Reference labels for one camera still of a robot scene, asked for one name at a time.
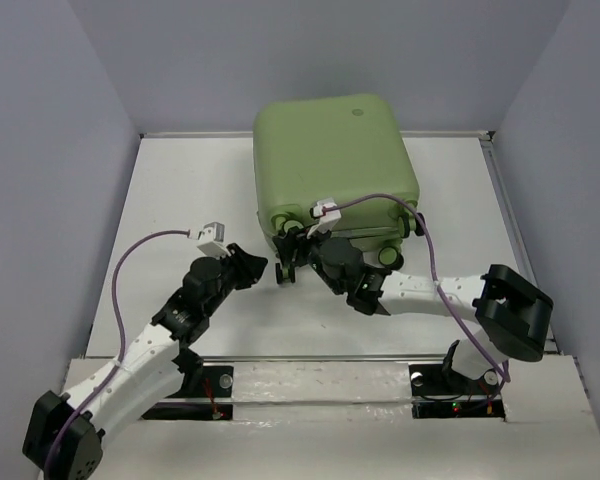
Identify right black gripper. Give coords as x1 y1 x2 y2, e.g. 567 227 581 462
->
275 219 345 294

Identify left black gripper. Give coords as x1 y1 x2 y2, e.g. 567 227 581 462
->
203 242 267 315

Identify green hard-shell suitcase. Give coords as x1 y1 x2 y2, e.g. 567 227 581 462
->
253 94 422 284

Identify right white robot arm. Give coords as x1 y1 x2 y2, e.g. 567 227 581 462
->
273 227 554 392

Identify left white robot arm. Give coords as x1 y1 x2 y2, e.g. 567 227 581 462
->
22 243 268 479

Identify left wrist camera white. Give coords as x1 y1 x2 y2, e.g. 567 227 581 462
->
187 222 229 259

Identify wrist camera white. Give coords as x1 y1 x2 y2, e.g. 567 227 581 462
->
187 222 229 259
307 198 341 238

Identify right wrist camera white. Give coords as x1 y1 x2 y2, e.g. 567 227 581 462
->
307 198 341 238

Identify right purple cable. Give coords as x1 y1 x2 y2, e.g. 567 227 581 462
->
329 193 512 416

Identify purple cable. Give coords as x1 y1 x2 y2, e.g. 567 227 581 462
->
42 228 194 474
329 193 512 416

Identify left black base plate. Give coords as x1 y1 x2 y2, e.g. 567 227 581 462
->
141 364 234 421

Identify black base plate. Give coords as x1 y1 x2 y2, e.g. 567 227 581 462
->
409 340 506 420
141 364 234 421

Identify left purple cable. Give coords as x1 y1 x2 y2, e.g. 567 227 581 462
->
42 228 194 474

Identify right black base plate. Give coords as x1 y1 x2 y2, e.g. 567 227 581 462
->
409 340 506 420

